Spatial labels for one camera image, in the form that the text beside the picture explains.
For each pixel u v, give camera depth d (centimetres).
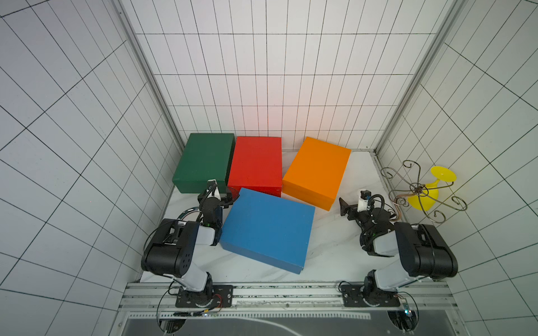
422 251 45
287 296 74
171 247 46
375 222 68
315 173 98
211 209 69
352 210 81
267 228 83
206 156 105
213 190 78
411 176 71
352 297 72
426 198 64
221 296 72
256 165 102
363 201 78
